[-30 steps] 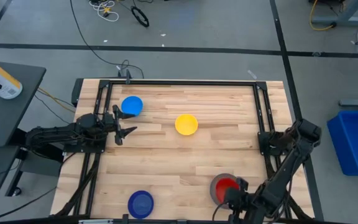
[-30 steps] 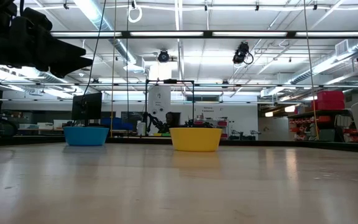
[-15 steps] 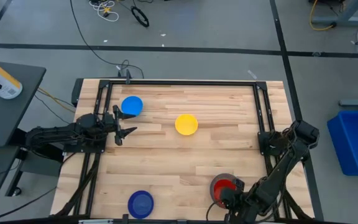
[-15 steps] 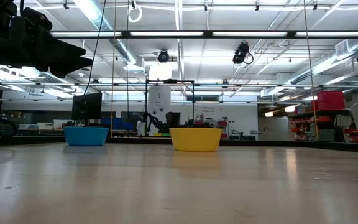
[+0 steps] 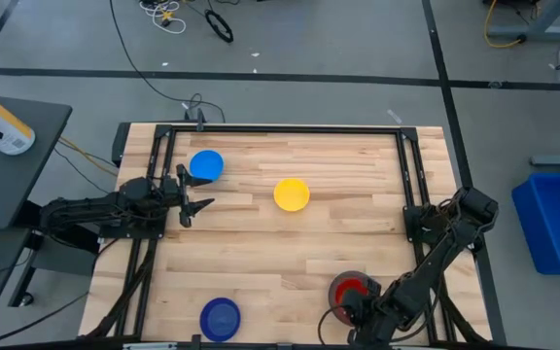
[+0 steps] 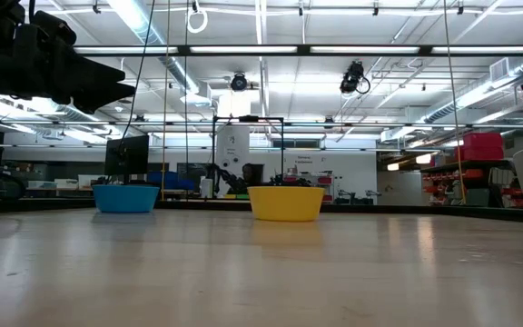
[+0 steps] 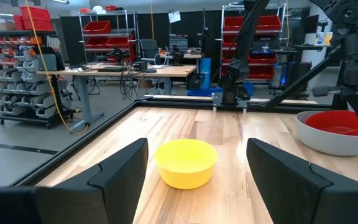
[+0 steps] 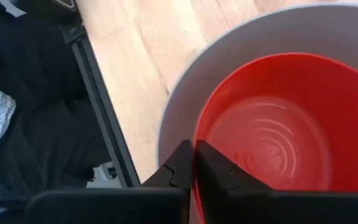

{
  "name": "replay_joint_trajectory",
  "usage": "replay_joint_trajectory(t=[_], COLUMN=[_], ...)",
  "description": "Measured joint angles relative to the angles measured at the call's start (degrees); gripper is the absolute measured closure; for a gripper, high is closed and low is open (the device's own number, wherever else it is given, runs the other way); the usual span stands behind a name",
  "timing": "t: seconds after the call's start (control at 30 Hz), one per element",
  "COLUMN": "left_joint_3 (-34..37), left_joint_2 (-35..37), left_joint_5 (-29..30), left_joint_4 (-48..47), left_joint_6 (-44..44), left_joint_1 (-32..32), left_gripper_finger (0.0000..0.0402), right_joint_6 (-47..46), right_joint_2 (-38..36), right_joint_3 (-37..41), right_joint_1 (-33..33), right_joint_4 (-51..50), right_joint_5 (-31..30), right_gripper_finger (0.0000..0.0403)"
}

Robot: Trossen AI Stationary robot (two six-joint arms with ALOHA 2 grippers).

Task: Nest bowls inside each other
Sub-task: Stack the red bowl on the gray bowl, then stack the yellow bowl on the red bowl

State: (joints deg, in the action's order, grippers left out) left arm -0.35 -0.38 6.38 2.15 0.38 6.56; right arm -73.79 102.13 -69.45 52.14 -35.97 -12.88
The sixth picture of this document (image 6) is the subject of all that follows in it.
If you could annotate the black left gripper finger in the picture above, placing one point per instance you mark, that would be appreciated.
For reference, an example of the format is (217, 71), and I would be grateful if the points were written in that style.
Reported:
(93, 68)
(102, 96)

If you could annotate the blue plastic bowl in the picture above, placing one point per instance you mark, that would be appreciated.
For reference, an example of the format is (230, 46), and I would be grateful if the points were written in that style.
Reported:
(125, 199)

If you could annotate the yellow plastic bowl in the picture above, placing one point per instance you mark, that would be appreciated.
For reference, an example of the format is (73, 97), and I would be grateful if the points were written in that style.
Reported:
(285, 204)

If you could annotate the shelf with orange parts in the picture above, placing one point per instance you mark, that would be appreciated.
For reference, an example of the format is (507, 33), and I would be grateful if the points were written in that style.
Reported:
(470, 181)

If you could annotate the black computer monitor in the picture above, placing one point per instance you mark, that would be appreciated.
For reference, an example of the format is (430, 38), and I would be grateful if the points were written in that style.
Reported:
(126, 156)

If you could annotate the blue background bins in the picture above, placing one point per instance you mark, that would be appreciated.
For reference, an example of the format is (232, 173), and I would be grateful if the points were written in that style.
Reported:
(170, 181)

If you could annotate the white pillar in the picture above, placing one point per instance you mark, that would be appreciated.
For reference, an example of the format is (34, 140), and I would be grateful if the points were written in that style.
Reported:
(233, 154)

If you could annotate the person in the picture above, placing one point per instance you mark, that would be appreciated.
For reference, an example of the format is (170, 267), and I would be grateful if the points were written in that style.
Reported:
(247, 178)

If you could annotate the black overhead light bar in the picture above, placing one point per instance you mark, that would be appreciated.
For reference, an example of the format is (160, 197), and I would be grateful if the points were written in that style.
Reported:
(304, 50)

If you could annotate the red storage bins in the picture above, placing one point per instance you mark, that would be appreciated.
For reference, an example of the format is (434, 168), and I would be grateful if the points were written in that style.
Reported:
(481, 146)

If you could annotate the silver ceiling duct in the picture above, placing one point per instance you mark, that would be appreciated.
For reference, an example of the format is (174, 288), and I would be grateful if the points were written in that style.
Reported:
(170, 63)
(484, 88)

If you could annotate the black round overhead camera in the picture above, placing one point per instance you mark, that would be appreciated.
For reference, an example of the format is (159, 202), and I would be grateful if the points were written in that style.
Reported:
(239, 82)

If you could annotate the black background rig frame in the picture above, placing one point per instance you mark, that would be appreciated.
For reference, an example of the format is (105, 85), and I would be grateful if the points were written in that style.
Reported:
(248, 119)

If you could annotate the black aluminium table frame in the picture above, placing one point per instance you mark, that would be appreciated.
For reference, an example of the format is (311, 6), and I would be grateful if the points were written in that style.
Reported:
(379, 210)

